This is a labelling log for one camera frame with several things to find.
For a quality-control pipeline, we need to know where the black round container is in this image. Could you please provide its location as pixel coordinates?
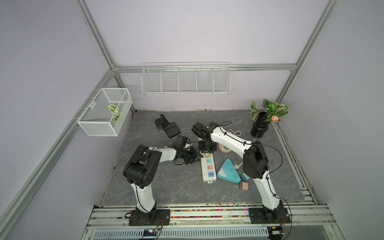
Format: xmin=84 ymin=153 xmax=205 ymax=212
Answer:
xmin=155 ymin=118 xmax=167 ymax=130

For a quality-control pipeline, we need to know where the green leaf in basket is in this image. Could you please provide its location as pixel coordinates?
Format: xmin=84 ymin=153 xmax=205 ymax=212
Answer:
xmin=108 ymin=105 xmax=120 ymax=115

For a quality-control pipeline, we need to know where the black slotted scoop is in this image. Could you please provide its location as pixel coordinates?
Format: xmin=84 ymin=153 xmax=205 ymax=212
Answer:
xmin=161 ymin=115 xmax=181 ymax=139

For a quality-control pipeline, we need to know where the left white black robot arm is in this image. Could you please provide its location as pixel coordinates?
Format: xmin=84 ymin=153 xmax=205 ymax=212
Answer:
xmin=123 ymin=136 xmax=203 ymax=214

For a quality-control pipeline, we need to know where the teal triangular power strip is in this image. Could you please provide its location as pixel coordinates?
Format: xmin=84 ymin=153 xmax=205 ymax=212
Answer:
xmin=217 ymin=159 xmax=241 ymax=184

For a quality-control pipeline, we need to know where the black vase with plant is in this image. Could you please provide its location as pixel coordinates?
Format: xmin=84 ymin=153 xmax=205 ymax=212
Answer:
xmin=250 ymin=99 xmax=291 ymax=138

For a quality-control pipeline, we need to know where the white wire wall shelf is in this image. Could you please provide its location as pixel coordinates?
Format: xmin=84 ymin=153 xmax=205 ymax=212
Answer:
xmin=141 ymin=62 xmax=232 ymax=95

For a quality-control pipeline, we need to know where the teal plug adapter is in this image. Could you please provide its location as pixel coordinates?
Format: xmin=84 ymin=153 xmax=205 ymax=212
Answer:
xmin=241 ymin=173 xmax=251 ymax=182

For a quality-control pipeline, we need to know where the white mesh basket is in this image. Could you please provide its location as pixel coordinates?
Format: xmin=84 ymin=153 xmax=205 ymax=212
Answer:
xmin=77 ymin=88 xmax=133 ymax=137

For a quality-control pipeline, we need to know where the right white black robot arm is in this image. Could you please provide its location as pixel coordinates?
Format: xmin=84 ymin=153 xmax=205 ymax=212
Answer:
xmin=192 ymin=122 xmax=286 ymax=222

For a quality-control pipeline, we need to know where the white long power strip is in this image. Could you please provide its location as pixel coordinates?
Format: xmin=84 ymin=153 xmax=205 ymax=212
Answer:
xmin=201 ymin=153 xmax=217 ymax=184

